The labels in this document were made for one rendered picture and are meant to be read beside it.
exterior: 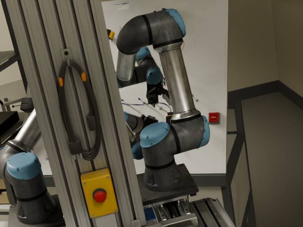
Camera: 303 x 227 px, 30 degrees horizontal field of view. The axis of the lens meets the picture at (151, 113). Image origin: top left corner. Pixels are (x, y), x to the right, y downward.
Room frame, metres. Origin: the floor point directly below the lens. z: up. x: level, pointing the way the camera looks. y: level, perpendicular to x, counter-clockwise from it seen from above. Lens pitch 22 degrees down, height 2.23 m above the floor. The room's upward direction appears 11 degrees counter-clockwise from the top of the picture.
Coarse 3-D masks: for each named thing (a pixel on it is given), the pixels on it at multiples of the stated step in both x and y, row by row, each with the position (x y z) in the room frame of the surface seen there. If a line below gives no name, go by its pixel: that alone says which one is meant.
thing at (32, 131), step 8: (32, 112) 2.08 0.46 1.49; (32, 120) 2.05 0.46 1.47; (24, 128) 2.04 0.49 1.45; (32, 128) 2.03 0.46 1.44; (16, 136) 2.03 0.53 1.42; (24, 136) 2.01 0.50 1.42; (32, 136) 2.02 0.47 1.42; (40, 136) 2.04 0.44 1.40; (8, 144) 2.00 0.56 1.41; (16, 144) 1.99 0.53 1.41; (24, 144) 2.00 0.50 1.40; (32, 144) 2.01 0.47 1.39; (0, 152) 2.00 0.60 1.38; (8, 152) 1.97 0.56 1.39; (16, 152) 1.97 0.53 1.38; (32, 152) 2.01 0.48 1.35; (0, 160) 1.96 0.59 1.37; (0, 168) 1.93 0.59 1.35; (0, 176) 1.94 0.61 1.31
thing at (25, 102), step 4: (24, 100) 2.95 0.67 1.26; (28, 100) 2.94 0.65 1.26; (20, 104) 2.97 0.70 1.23; (24, 104) 2.94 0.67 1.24; (28, 104) 2.93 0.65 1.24; (32, 104) 2.92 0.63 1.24; (20, 108) 2.93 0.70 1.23; (24, 108) 2.92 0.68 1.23; (28, 108) 2.91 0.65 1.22; (32, 108) 2.90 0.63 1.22; (28, 112) 2.96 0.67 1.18
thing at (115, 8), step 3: (117, 3) 3.27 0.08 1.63; (120, 3) 3.26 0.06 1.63; (123, 3) 3.25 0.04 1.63; (126, 3) 3.24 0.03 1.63; (129, 3) 3.23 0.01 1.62; (114, 6) 3.26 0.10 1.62; (117, 6) 3.25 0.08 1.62; (120, 6) 3.25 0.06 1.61; (123, 6) 3.24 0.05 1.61; (126, 6) 3.23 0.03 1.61; (114, 9) 3.25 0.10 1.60; (117, 9) 3.24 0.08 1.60; (120, 9) 3.23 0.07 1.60; (123, 9) 3.23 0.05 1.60; (126, 9) 3.22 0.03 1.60
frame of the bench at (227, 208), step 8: (240, 136) 2.96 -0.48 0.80; (240, 144) 2.86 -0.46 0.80; (232, 152) 2.78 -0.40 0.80; (240, 152) 2.83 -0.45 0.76; (232, 160) 2.69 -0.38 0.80; (232, 168) 2.60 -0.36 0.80; (248, 168) 3.01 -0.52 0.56; (232, 176) 2.57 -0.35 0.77; (248, 176) 2.99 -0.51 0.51; (224, 192) 2.48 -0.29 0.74; (224, 200) 2.48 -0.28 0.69; (232, 200) 2.50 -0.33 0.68; (248, 200) 2.91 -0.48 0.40; (232, 208) 2.47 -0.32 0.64; (248, 208) 2.87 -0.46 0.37; (232, 216) 2.47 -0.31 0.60; (248, 216) 3.00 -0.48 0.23; (248, 224) 3.01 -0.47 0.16
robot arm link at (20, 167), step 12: (12, 156) 1.91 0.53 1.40; (24, 156) 1.90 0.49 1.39; (36, 156) 1.90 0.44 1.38; (12, 168) 1.84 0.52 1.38; (24, 168) 1.83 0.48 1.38; (36, 168) 1.85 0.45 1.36; (12, 180) 1.85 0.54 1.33; (24, 180) 1.82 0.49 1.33; (36, 180) 1.84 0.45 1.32; (24, 192) 1.82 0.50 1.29; (36, 192) 1.83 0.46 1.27
